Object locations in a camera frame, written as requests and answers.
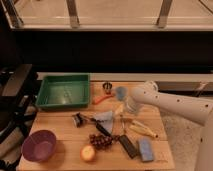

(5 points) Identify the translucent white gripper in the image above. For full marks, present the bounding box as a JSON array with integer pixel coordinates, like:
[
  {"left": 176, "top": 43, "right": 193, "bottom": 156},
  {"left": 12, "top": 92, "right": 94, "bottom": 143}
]
[{"left": 114, "top": 98, "right": 142, "bottom": 116}]

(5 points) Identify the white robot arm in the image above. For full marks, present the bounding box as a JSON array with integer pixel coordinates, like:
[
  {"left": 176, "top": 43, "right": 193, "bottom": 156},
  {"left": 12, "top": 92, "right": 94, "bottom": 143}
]
[{"left": 114, "top": 81, "right": 213, "bottom": 171}]

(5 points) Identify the blue plastic cup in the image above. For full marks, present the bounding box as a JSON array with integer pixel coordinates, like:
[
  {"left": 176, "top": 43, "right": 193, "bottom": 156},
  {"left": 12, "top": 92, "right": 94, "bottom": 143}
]
[{"left": 115, "top": 86, "right": 127, "bottom": 101}]

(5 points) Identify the grey blue cloth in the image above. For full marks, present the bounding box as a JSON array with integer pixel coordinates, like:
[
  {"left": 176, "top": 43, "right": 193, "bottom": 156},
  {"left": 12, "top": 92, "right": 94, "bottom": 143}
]
[{"left": 93, "top": 111, "right": 114, "bottom": 133}]

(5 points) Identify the yellow banana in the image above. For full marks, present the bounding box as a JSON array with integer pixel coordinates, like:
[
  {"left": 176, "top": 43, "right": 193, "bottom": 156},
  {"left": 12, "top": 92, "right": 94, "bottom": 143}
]
[{"left": 129, "top": 120, "right": 158, "bottom": 138}]

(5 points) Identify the dark grape bunch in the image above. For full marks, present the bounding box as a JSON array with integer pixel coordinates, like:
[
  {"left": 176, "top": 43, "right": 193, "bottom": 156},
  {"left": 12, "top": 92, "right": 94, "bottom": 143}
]
[{"left": 89, "top": 134, "right": 119, "bottom": 150}]

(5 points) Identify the black rectangular block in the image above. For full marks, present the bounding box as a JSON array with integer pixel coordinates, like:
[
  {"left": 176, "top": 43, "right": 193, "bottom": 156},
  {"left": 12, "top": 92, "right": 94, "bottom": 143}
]
[{"left": 119, "top": 135, "right": 138, "bottom": 159}]

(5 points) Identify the blue sponge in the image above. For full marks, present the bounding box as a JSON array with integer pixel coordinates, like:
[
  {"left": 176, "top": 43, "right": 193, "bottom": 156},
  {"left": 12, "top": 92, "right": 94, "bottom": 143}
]
[{"left": 138, "top": 138, "right": 154, "bottom": 162}]

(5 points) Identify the yellow red apple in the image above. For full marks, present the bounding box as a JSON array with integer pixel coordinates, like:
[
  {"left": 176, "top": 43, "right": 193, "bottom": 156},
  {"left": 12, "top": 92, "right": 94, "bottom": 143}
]
[{"left": 80, "top": 145, "right": 96, "bottom": 162}]

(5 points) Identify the green plastic tray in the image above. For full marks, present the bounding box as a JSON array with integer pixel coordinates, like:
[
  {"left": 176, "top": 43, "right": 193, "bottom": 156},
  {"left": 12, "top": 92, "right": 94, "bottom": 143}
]
[{"left": 36, "top": 74, "right": 90, "bottom": 110}]

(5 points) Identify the purple bowl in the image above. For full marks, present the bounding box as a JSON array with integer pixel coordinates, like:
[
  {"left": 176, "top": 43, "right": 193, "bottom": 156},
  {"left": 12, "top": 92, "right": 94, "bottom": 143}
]
[{"left": 21, "top": 130, "right": 57, "bottom": 162}]

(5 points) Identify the black chair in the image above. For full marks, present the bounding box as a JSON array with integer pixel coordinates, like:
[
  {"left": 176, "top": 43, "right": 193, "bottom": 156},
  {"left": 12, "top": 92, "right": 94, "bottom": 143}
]
[{"left": 0, "top": 64, "right": 38, "bottom": 144}]

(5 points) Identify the orange handled tool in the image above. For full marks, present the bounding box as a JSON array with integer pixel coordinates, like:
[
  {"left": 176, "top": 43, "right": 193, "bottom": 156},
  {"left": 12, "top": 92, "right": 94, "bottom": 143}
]
[{"left": 92, "top": 94, "right": 114, "bottom": 105}]

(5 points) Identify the black handled kitchen tool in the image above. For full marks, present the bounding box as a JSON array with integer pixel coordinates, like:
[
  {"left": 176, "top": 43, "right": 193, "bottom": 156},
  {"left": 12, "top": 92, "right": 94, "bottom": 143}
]
[{"left": 72, "top": 113, "right": 111, "bottom": 136}]

